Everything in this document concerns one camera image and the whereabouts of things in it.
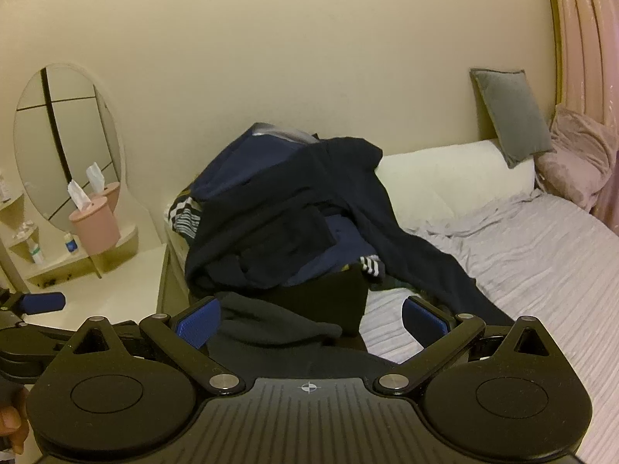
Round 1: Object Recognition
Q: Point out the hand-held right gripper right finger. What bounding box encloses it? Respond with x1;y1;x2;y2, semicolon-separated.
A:
372;295;557;394

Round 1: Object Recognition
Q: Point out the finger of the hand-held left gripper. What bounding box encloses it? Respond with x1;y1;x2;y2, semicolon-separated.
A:
19;291;67;316

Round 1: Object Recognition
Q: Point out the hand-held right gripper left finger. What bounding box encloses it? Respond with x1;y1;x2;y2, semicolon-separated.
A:
63;297;245;394

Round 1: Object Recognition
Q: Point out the dark grey garment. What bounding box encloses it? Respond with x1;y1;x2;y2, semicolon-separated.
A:
208;291;402;384

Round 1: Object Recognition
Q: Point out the pile of dark clothes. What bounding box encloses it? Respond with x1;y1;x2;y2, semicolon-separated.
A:
186;136;516;327

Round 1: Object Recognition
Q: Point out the person's left hand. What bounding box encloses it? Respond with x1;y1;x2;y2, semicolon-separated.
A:
0;389;31;455

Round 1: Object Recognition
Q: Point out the black garment with white stripes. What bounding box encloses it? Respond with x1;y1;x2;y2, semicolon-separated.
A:
359;255;386;280

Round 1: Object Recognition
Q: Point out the white dressing table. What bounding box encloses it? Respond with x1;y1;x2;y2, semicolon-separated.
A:
0;188;171;349

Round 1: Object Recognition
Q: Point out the pink round tissue holder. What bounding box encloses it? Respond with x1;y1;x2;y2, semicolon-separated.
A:
68;197;121;257

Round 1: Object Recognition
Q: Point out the black folded cloth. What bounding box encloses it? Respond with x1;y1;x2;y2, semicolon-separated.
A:
280;271;369;340

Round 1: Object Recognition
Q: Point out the black white striped garment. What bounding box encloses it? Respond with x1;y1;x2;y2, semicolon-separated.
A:
167;196;205;239

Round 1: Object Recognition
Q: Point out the white tissue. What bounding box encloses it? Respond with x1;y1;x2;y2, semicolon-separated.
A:
68;180;94;211

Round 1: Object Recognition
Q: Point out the bed with lilac sheet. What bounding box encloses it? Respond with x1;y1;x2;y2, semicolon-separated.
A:
360;188;619;464

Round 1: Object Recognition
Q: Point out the white bolster pillow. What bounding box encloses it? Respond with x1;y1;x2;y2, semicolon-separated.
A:
374;139;537;233

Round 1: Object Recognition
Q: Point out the oval vanity mirror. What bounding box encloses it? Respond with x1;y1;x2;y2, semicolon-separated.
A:
13;63;127;240

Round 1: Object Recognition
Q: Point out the navy blue garment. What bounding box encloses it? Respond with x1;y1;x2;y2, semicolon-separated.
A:
191;123;315;204

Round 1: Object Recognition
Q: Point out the light grey garment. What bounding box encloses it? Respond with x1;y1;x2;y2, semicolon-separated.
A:
251;123;321;145

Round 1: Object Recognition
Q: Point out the grey pillow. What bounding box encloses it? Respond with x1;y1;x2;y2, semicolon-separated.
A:
470;68;554;169

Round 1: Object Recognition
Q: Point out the pink pillow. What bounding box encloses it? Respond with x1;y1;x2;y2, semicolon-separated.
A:
534;104;619;212

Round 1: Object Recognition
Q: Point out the purple object at corner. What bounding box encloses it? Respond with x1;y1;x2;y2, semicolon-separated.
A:
542;0;619;233

